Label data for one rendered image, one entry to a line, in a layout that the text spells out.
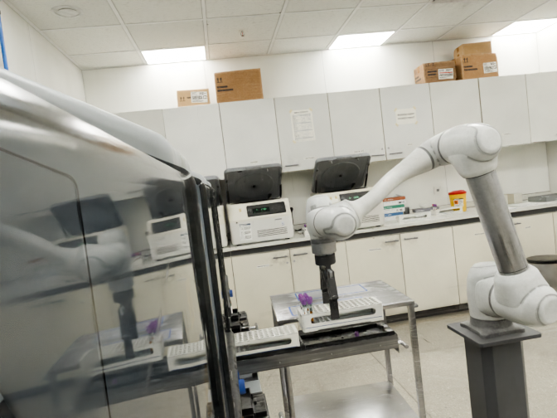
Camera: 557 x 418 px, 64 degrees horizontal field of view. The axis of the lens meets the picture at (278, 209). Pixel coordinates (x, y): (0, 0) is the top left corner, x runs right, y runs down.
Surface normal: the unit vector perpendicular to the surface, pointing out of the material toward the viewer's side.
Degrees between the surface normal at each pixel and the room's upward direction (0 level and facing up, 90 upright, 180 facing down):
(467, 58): 89
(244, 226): 90
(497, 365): 90
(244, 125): 90
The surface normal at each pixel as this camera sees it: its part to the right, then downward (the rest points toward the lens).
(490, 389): -0.60, 0.11
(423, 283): 0.14, 0.04
